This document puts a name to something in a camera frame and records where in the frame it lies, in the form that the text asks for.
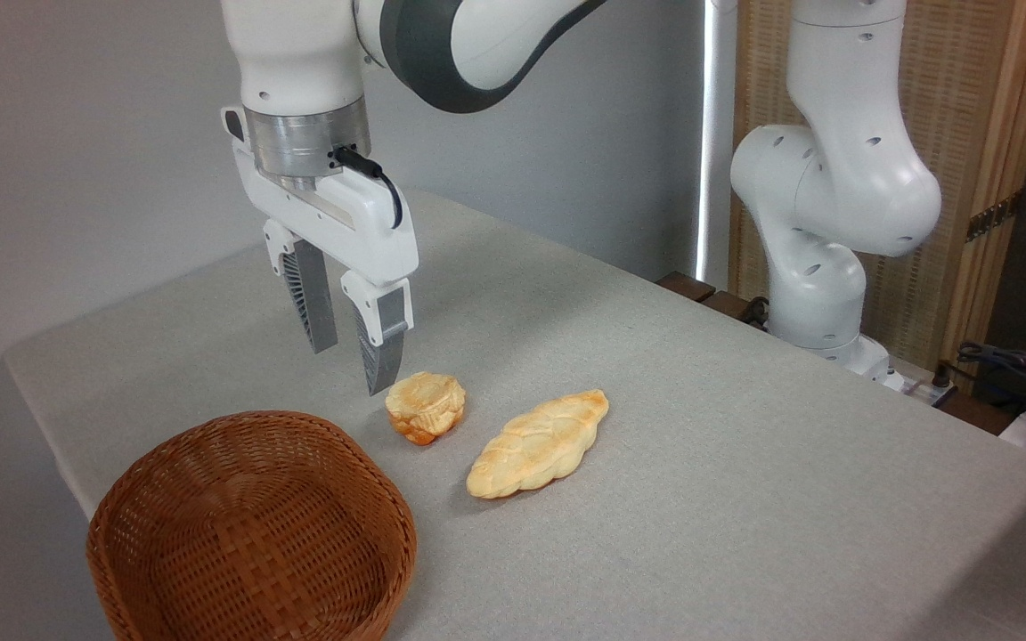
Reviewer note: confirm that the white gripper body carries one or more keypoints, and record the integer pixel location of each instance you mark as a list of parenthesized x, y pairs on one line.
[(362, 227)]

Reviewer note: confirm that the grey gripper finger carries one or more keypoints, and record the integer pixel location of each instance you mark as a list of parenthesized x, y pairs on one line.
[(379, 343), (315, 307)]

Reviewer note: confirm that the small round bread roll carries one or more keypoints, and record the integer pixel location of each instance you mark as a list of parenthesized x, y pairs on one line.
[(426, 407)]

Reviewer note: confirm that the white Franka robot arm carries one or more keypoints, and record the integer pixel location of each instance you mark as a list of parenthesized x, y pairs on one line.
[(842, 178)]

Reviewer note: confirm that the long braided bread loaf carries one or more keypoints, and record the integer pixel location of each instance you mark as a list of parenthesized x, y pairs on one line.
[(538, 442)]

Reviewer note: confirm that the brown wicker basket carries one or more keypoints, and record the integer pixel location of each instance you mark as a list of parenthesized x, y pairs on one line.
[(250, 534)]

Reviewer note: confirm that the dark wooden block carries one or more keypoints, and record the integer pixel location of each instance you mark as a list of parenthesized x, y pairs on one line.
[(686, 286), (731, 307)]

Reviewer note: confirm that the grey tablecloth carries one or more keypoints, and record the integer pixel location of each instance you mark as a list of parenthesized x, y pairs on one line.
[(700, 499)]

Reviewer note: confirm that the white vertical pole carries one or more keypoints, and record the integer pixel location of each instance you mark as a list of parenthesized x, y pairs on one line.
[(714, 133)]

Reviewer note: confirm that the white power strip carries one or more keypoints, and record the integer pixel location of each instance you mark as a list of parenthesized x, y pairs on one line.
[(918, 387)]

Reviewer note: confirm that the wooden woven folding screen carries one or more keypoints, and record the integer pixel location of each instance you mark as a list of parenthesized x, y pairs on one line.
[(967, 107)]

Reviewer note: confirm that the metal screen hinge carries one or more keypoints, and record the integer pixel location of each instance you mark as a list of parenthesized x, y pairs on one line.
[(992, 216)]

